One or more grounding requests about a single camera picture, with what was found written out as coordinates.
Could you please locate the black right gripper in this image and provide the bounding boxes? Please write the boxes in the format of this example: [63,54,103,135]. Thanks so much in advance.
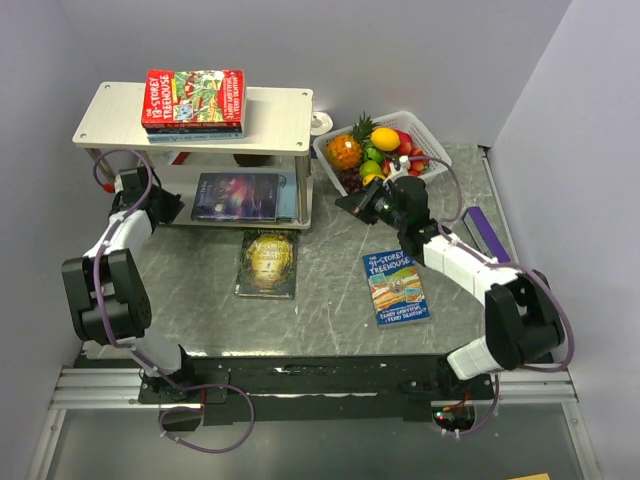
[336,177,407,232]

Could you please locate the Robinson Crusoe book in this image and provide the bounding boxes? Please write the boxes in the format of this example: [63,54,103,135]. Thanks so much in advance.
[191,172,279,222]

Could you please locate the light blue 143-Storey Treehouse book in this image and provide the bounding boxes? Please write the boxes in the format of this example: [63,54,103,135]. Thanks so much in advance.
[147,132,244,144]

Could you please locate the Little Women book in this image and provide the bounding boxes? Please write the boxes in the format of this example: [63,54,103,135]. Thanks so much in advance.
[145,126,244,136]

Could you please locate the red 13-Storey Treehouse book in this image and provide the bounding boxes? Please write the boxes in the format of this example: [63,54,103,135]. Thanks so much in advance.
[141,69,247,131]

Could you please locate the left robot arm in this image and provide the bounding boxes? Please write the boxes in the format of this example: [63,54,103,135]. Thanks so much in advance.
[61,167,198,402]

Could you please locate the dark grapes bunch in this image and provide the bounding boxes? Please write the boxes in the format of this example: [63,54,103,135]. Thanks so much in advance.
[338,167,363,195]

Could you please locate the yellow lemon front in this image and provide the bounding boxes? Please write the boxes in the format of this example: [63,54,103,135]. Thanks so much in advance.
[362,174,386,187]

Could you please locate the yellow lemon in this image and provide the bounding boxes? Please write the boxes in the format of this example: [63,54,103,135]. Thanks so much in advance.
[370,127,401,152]
[362,174,386,187]

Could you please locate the green lime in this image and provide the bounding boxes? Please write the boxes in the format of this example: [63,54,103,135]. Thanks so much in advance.
[359,160,383,177]

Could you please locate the toy pineapple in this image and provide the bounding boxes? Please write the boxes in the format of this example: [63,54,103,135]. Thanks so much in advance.
[326,112,378,172]

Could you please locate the light blue book with swan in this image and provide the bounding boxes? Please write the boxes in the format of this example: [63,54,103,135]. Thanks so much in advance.
[277,172,297,221]

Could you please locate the yellow lemon top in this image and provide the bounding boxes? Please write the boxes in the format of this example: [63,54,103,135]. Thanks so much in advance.
[370,127,401,152]

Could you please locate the red strawberries pile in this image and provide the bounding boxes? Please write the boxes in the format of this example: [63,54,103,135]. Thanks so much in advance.
[382,130,429,177]

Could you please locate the white plastic basket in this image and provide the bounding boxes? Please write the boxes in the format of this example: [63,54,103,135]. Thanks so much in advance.
[312,110,452,196]

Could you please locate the blue 91-Storey Treehouse book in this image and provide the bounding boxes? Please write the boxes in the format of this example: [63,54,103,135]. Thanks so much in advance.
[363,249,430,328]

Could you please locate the Alice in Wonderland book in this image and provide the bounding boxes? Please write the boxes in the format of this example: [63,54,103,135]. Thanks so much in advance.
[235,229,299,300]

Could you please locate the white two-tier shelf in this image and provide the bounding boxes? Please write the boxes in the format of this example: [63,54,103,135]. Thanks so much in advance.
[73,82,313,230]

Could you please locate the purple box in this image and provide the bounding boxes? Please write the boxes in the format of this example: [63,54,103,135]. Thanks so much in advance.
[462,206,511,263]

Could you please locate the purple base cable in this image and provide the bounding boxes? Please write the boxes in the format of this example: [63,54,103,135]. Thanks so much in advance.
[158,384,256,455]

